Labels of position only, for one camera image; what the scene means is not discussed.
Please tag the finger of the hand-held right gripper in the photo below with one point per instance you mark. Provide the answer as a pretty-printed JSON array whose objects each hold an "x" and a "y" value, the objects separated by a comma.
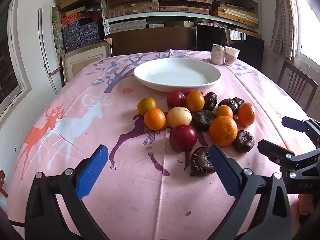
[
  {"x": 297, "y": 125},
  {"x": 275, "y": 151}
]

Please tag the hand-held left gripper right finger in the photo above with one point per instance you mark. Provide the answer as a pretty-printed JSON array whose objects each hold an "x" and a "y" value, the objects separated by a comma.
[{"x": 225, "y": 172}]

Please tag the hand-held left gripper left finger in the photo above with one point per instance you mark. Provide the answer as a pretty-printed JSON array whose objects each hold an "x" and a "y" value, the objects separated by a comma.
[{"x": 92, "y": 170}]

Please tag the dark water chestnut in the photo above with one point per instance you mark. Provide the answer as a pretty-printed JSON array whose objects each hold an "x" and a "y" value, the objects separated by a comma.
[
  {"x": 239, "y": 101},
  {"x": 203, "y": 120},
  {"x": 200, "y": 160},
  {"x": 243, "y": 141},
  {"x": 210, "y": 101},
  {"x": 228, "y": 103}
]

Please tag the large orange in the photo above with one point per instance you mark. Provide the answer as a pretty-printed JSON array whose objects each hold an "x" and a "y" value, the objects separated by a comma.
[{"x": 223, "y": 130}]

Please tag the bumpy mandarin orange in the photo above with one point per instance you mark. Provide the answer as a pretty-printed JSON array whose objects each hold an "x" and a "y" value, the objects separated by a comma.
[{"x": 246, "y": 114}]

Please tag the large red plum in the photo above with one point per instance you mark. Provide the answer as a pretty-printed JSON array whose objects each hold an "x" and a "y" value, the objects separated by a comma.
[{"x": 183, "y": 138}]

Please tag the small orange tangerine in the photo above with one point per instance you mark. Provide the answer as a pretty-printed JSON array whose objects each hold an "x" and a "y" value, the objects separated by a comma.
[{"x": 224, "y": 110}]

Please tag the pale yellow apple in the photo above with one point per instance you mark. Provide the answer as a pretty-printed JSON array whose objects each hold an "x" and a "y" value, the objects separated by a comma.
[{"x": 179, "y": 117}]

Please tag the yellowish tangerine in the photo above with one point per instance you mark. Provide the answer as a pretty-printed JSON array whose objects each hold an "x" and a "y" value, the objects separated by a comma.
[{"x": 146, "y": 105}]

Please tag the small red plum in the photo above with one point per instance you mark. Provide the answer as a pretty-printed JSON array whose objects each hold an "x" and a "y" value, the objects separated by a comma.
[{"x": 188, "y": 93}]

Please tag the white ceramic plate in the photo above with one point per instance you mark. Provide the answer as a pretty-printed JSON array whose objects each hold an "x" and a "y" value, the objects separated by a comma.
[{"x": 175, "y": 76}]

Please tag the person's right hand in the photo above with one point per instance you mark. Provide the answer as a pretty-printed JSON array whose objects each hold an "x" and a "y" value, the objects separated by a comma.
[{"x": 305, "y": 203}]

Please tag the pink deer print tablecloth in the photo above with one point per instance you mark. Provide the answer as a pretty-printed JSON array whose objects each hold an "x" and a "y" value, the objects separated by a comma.
[{"x": 125, "y": 192}]

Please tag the dark wooden chair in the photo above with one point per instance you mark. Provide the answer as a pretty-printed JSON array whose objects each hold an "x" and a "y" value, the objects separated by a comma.
[{"x": 310, "y": 80}]

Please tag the white paper cup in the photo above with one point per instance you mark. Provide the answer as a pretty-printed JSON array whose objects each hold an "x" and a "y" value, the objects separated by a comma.
[{"x": 232, "y": 55}]

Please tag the checked curtain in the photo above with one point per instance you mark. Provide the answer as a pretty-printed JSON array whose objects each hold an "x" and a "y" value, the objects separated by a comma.
[{"x": 282, "y": 25}]

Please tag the pink drink can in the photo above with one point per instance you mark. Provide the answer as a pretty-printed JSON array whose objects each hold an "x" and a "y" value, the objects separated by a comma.
[{"x": 217, "y": 55}]

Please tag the white panel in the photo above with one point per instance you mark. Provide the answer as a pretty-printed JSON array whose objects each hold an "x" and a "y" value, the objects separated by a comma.
[{"x": 46, "y": 45}]

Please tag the stack of blue patterned boxes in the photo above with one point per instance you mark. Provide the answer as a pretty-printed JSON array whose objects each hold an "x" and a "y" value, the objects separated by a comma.
[{"x": 80, "y": 35}]

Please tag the white framed window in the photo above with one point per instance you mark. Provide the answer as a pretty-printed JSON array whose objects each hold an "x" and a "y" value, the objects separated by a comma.
[{"x": 15, "y": 55}]

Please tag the brown wooden board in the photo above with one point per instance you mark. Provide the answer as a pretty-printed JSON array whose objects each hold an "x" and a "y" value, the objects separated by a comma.
[{"x": 150, "y": 42}]

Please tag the green marbled slab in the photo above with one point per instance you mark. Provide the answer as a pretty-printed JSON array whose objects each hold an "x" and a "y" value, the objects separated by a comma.
[{"x": 57, "y": 30}]

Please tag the white metal shelf rack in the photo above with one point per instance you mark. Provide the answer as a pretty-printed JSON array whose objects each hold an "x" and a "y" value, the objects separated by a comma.
[{"x": 103, "y": 10}]

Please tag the stack of woven boxes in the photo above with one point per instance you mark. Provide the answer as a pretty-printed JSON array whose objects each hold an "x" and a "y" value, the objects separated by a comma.
[{"x": 132, "y": 7}]

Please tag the wooden picture frame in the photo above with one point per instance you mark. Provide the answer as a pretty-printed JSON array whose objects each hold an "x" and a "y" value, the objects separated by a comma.
[{"x": 82, "y": 60}]

